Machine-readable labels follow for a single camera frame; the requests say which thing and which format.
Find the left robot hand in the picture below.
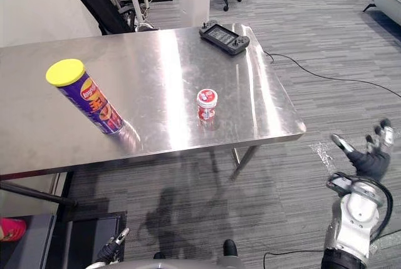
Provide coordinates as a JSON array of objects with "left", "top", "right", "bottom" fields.
[{"left": 96, "top": 227, "right": 130, "bottom": 265}]

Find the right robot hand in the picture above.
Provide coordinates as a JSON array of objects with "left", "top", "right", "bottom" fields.
[{"left": 330, "top": 119, "right": 394, "bottom": 182}]

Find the dark grey shelf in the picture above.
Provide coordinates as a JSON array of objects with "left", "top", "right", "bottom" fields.
[{"left": 0, "top": 211, "right": 128, "bottom": 269}]

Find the purple chips can yellow lid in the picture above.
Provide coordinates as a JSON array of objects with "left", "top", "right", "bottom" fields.
[{"left": 45, "top": 58, "right": 125, "bottom": 135}]

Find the red gum jar white lid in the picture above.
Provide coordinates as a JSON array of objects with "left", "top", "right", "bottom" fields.
[{"left": 196, "top": 88, "right": 219, "bottom": 122}]

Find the pink snack bag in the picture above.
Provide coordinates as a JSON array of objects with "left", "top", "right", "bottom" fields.
[{"left": 0, "top": 217, "right": 28, "bottom": 243}]

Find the stainless steel table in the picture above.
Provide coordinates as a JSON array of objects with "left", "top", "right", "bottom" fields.
[{"left": 0, "top": 23, "right": 307, "bottom": 207}]

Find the black handheld controller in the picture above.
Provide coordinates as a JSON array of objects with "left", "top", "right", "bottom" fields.
[{"left": 199, "top": 19, "right": 251, "bottom": 56}]

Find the white square air purifier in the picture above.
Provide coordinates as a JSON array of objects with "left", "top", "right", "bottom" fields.
[{"left": 177, "top": 0, "right": 211, "bottom": 28}]

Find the black mesh office chair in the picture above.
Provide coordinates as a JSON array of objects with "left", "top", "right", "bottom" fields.
[{"left": 57, "top": 0, "right": 159, "bottom": 36}]

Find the black floor cable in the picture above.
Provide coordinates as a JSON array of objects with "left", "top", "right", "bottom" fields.
[{"left": 262, "top": 50, "right": 401, "bottom": 98}]

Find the black cable near robot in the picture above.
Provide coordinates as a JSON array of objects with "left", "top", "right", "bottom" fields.
[{"left": 262, "top": 230, "right": 401, "bottom": 269}]

